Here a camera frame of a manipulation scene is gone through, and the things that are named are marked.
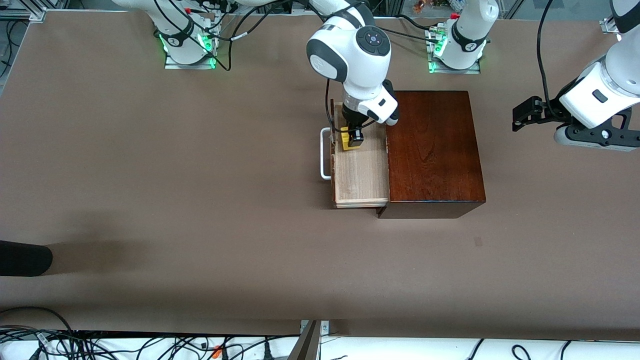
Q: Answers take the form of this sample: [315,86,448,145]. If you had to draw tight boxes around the yellow wooden block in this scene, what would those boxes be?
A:
[341,127,364,151]

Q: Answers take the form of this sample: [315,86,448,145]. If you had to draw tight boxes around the wooden drawer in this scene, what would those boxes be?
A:
[330,99,391,209]

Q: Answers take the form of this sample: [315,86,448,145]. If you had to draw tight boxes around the white metal drawer handle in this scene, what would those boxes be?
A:
[320,127,335,180]

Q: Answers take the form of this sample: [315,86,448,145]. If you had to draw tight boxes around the dark brown wooden cabinet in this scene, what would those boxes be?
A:
[376,90,487,219]

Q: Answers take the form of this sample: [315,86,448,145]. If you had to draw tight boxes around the black cylindrical object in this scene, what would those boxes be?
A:
[0,240,54,277]

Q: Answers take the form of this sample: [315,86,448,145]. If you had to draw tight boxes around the left arm black wrist cable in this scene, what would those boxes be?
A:
[537,0,571,118]

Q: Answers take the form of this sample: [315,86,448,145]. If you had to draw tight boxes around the black base cable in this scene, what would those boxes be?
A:
[385,27,441,43]

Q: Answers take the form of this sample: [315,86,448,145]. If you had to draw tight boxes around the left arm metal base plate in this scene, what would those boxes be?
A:
[428,59,482,75]

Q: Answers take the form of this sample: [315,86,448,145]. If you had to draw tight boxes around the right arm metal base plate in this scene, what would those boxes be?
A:
[165,50,217,70]

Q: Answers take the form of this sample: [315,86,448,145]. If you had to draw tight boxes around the grey aluminium frame strut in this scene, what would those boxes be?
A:
[287,320,331,360]

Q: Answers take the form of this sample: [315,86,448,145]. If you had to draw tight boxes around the tangled black cables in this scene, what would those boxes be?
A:
[0,306,301,360]

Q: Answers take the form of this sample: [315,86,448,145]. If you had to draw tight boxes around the aluminium frame rail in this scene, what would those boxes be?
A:
[0,5,68,22]

